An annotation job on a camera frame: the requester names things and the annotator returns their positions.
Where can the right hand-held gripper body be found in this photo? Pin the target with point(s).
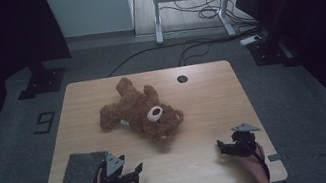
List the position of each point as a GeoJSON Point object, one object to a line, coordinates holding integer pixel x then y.
{"type": "Point", "coordinates": [244, 143]}

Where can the grey tape strip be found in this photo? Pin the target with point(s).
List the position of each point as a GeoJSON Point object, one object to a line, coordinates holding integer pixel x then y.
{"type": "Point", "coordinates": [274, 157]}

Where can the white power strip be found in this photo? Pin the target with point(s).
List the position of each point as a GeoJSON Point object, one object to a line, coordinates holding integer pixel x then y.
{"type": "Point", "coordinates": [250, 39]}

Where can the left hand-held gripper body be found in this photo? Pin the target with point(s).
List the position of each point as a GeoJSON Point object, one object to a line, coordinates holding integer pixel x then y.
{"type": "Point", "coordinates": [112, 165]}

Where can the grey towel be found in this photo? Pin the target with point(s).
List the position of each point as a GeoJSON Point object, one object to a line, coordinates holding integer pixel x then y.
{"type": "Point", "coordinates": [80, 172]}

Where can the person's right hand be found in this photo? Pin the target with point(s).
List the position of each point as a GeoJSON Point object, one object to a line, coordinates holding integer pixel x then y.
{"type": "Point", "coordinates": [256, 165]}

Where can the white cabinet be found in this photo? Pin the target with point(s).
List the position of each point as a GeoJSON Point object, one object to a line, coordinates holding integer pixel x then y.
{"type": "Point", "coordinates": [88, 8]}

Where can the black stand base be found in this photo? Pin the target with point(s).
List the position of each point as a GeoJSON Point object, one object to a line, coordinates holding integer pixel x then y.
{"type": "Point", "coordinates": [44, 82]}
{"type": "Point", "coordinates": [271, 52]}

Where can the brown teddy bear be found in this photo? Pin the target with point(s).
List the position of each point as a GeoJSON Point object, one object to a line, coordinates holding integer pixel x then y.
{"type": "Point", "coordinates": [141, 115]}

